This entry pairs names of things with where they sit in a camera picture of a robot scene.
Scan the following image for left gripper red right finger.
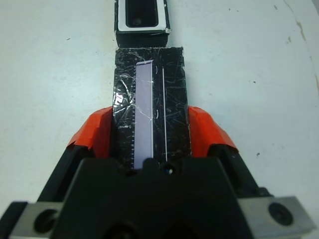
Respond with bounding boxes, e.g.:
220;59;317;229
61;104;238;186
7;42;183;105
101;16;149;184
188;106;260;199

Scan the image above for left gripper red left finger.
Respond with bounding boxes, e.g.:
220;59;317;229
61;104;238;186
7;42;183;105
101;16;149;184
37;106;114;202

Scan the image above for foil-topped black box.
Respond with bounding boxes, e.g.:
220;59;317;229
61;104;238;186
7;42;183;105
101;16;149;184
112;46;193;172

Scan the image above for camera box base white inset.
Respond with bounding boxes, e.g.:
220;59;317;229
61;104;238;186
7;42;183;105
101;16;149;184
114;0;172;48

